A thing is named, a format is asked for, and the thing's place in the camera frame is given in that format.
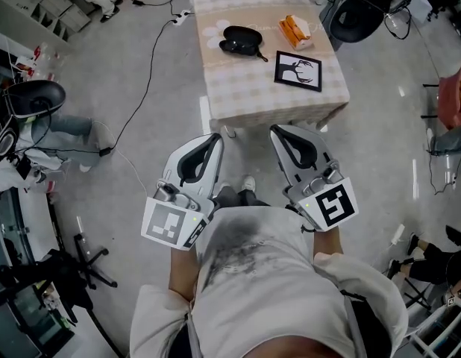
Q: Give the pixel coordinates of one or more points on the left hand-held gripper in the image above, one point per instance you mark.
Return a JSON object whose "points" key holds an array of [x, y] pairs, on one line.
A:
{"points": [[161, 224]]}

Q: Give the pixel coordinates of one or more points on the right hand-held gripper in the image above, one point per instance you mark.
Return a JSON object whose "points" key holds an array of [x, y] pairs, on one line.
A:
{"points": [[335, 203]]}

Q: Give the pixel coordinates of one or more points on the black glasses case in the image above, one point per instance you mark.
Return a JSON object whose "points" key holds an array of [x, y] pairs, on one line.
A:
{"points": [[241, 34]]}

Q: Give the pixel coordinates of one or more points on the person's right forearm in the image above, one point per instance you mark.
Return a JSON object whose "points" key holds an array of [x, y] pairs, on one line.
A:
{"points": [[327, 242]]}

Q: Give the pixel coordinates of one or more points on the person's left forearm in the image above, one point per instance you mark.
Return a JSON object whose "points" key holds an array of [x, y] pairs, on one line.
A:
{"points": [[182, 274]]}

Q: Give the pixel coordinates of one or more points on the person's left shoe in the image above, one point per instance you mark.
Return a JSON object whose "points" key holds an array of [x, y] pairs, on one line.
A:
{"points": [[224, 185]]}

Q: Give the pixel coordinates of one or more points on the person's shoe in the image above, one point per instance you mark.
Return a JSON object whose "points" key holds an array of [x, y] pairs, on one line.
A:
{"points": [[248, 183], [224, 185]]}

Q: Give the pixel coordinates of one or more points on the person's dark trousers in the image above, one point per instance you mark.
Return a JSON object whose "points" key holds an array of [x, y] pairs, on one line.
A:
{"points": [[238, 198]]}

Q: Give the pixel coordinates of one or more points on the person's right shoe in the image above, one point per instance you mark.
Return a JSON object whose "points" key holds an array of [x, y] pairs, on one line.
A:
{"points": [[248, 183]]}

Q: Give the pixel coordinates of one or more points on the black-framed antler picture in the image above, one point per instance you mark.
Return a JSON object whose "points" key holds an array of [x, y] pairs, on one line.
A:
{"points": [[297, 71]]}

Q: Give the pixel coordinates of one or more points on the white power strip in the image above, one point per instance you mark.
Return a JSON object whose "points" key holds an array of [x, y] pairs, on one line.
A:
{"points": [[181, 16], [398, 234]]}

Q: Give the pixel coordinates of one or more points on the orange tissue packet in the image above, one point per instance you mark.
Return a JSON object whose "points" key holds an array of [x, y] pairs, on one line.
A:
{"points": [[290, 28]]}

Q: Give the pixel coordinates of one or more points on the person's white shirt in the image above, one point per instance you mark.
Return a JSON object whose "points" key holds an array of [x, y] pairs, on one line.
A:
{"points": [[271, 293]]}

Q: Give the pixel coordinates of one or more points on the black office chair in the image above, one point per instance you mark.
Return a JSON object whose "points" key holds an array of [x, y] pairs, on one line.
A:
{"points": [[88, 263]]}

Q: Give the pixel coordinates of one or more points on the curved glass desk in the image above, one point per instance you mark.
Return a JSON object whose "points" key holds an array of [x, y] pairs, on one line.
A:
{"points": [[10, 237]]}

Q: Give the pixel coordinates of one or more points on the white cubby cabinet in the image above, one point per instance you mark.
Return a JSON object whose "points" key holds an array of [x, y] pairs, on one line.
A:
{"points": [[70, 17]]}

